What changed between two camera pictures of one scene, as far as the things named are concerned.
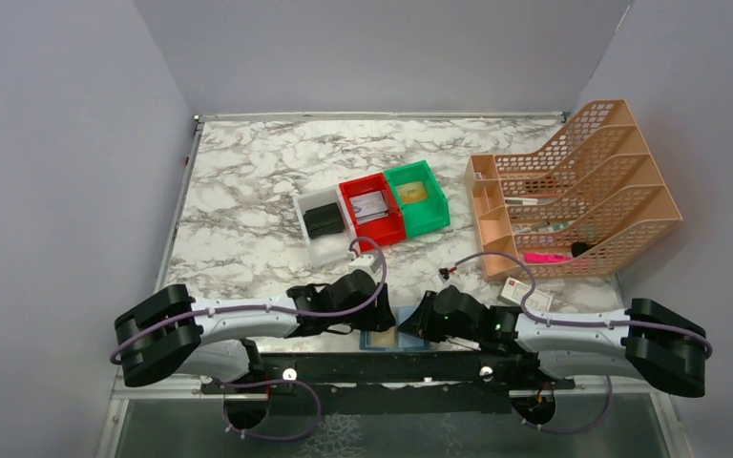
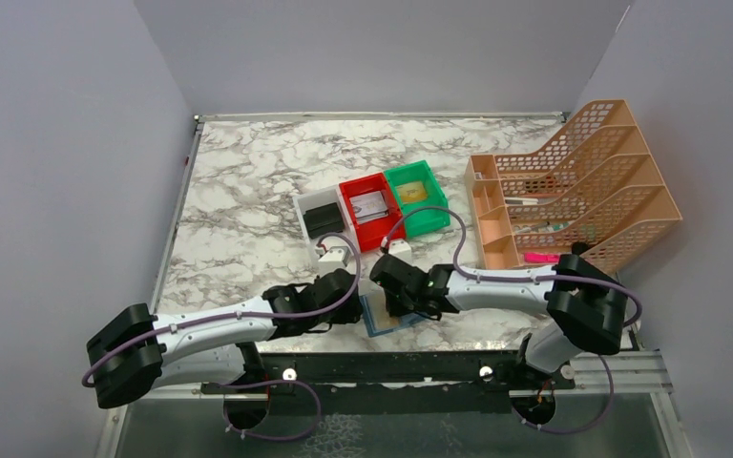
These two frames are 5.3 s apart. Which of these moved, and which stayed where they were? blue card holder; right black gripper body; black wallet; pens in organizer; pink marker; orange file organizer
Moved: blue card holder; right black gripper body
Stayed: black wallet; pens in organizer; orange file organizer; pink marker
